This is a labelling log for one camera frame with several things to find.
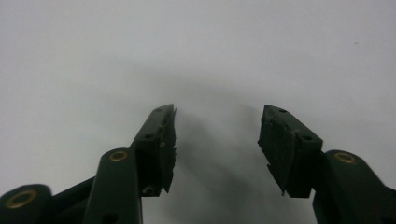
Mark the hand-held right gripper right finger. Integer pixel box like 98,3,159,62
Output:
257,104,324,199

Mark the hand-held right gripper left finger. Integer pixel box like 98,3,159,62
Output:
130,104,177,198

